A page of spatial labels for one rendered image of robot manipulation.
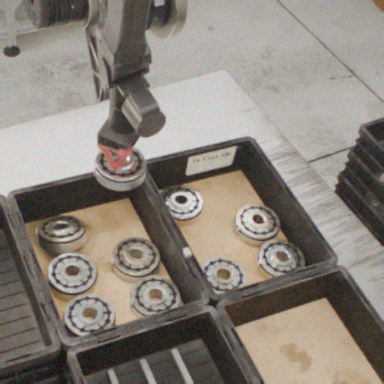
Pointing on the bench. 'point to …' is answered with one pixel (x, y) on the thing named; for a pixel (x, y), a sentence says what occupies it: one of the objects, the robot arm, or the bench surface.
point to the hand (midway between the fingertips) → (120, 157)
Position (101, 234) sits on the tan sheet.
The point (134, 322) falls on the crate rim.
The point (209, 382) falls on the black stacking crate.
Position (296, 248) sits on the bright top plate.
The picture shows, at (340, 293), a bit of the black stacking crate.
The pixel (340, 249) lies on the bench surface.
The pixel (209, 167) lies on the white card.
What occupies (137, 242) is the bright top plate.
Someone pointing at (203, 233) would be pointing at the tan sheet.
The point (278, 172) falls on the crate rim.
